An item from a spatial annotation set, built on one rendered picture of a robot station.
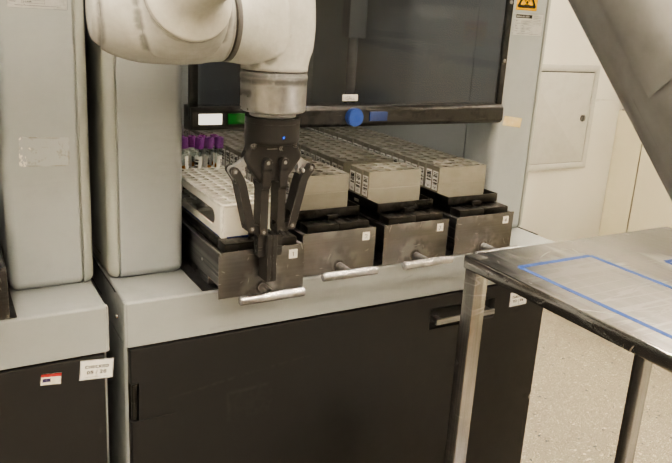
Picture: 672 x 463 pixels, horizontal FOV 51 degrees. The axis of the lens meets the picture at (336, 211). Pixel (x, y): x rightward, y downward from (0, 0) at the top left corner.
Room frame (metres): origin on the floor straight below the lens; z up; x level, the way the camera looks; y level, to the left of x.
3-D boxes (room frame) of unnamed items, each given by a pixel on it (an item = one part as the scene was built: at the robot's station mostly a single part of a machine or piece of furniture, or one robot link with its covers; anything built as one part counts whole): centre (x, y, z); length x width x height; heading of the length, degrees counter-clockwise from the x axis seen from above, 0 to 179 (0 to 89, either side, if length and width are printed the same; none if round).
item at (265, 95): (0.95, 0.09, 1.03); 0.09 x 0.09 x 0.06
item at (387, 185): (1.22, -0.10, 0.85); 0.12 x 0.02 x 0.06; 120
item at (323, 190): (1.15, 0.03, 0.85); 0.12 x 0.02 x 0.06; 121
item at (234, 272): (1.24, 0.26, 0.78); 0.73 x 0.14 x 0.09; 30
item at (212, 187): (1.12, 0.20, 0.83); 0.30 x 0.10 x 0.06; 30
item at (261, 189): (0.94, 0.10, 0.89); 0.04 x 0.01 x 0.11; 30
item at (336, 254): (1.35, 0.15, 0.78); 0.73 x 0.14 x 0.09; 30
